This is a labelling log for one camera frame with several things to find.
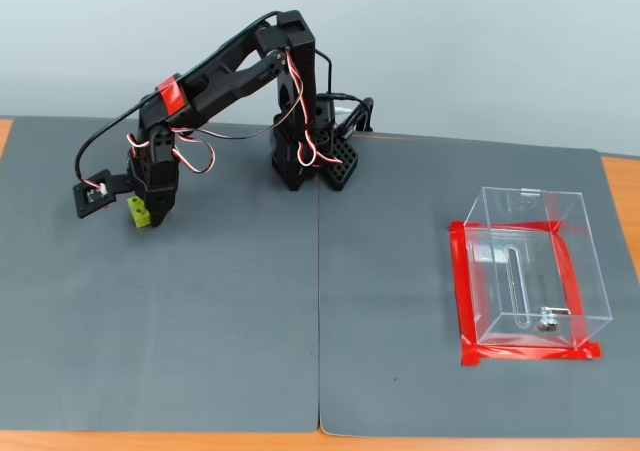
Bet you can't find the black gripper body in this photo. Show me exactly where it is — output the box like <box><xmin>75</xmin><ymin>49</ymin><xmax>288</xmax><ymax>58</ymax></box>
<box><xmin>126</xmin><ymin>148</ymin><xmax>179</xmax><ymax>200</ymax></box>

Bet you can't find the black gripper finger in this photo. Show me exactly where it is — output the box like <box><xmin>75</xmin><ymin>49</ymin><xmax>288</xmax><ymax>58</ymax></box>
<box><xmin>144</xmin><ymin>186</ymin><xmax>179</xmax><ymax>228</ymax></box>

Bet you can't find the green lego block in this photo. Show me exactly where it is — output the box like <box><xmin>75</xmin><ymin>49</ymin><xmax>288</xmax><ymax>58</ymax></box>
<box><xmin>126</xmin><ymin>196</ymin><xmax>153</xmax><ymax>229</ymax></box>

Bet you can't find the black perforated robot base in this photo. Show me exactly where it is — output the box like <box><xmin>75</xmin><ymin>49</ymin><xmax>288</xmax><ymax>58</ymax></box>
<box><xmin>269</xmin><ymin>98</ymin><xmax>360</xmax><ymax>193</ymax></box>

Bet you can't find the transparent plastic box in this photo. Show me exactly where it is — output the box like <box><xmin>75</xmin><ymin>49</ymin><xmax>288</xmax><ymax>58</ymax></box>
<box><xmin>464</xmin><ymin>185</ymin><xmax>614</xmax><ymax>351</ymax></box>

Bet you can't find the silver metal box latch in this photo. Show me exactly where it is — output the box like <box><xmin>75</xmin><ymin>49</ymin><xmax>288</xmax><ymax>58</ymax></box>
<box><xmin>537</xmin><ymin>306</ymin><xmax>571</xmax><ymax>332</ymax></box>

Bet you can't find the red tape band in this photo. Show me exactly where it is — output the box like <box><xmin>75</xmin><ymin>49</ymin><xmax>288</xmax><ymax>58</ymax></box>
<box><xmin>157</xmin><ymin>74</ymin><xmax>189</xmax><ymax>117</ymax></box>

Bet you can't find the dark grey mat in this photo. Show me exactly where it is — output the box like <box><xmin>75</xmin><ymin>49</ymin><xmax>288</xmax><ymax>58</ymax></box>
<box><xmin>0</xmin><ymin>115</ymin><xmax>321</xmax><ymax>433</ymax></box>
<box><xmin>317</xmin><ymin>130</ymin><xmax>640</xmax><ymax>440</ymax></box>

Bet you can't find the black table clamp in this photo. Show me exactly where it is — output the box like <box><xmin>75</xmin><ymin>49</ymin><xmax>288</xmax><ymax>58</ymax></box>
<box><xmin>344</xmin><ymin>98</ymin><xmax>376</xmax><ymax>135</ymax></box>

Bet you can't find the red tape strip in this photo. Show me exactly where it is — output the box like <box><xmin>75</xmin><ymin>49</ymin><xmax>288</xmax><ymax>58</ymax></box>
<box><xmin>549</xmin><ymin>228</ymin><xmax>591</xmax><ymax>352</ymax></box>
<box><xmin>448</xmin><ymin>220</ymin><xmax>479</xmax><ymax>367</ymax></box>
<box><xmin>459</xmin><ymin>341</ymin><xmax>604</xmax><ymax>368</ymax></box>
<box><xmin>449</xmin><ymin>218</ymin><xmax>569</xmax><ymax>236</ymax></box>

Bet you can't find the red white servo wire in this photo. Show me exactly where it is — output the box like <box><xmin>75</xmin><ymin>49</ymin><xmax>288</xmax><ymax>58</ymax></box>
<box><xmin>128</xmin><ymin>126</ymin><xmax>217</xmax><ymax>175</ymax></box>
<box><xmin>284</xmin><ymin>45</ymin><xmax>344</xmax><ymax>168</ymax></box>

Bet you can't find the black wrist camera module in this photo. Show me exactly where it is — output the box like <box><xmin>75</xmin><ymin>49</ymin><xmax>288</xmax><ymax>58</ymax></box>
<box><xmin>73</xmin><ymin>169</ymin><xmax>132</xmax><ymax>221</ymax></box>

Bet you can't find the black power cable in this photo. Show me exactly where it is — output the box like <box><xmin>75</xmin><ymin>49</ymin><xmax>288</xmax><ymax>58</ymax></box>
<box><xmin>313</xmin><ymin>49</ymin><xmax>357</xmax><ymax>113</ymax></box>

